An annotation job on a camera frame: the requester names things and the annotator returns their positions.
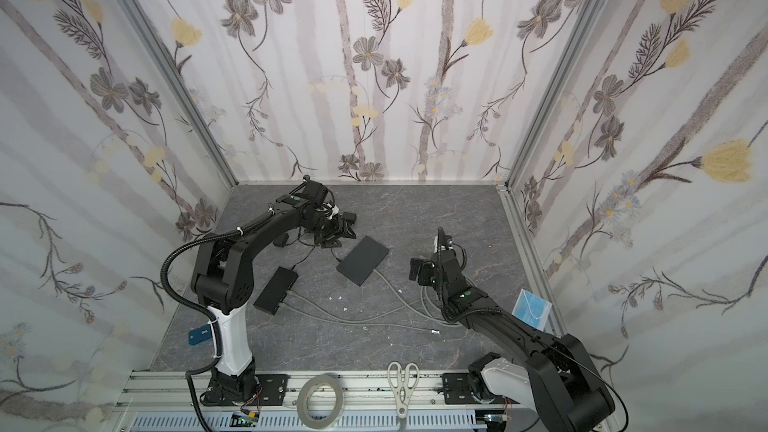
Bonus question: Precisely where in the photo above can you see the white handled scissors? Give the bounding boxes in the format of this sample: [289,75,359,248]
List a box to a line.
[387,361,421,421]

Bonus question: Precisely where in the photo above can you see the black power adapter with cable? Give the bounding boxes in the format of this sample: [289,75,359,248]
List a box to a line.
[274,231,317,270]

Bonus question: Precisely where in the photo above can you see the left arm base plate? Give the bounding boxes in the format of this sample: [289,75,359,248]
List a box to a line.
[200,373,289,409]

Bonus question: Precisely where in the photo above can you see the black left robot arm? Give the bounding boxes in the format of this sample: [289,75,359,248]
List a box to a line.
[159,175,357,431]

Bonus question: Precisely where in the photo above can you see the clear tape roll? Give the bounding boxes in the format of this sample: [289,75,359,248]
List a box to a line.
[296,374,344,430]

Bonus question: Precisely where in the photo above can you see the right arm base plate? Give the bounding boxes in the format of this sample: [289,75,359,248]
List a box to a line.
[441,372,503,405]

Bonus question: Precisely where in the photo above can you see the blue face mask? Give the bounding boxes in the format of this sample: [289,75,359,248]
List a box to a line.
[511,289,553,331]

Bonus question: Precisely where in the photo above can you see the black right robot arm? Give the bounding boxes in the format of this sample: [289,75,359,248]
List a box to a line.
[409,227,629,431]

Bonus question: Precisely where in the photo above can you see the small blue box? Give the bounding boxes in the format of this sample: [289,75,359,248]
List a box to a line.
[187,325,213,346]

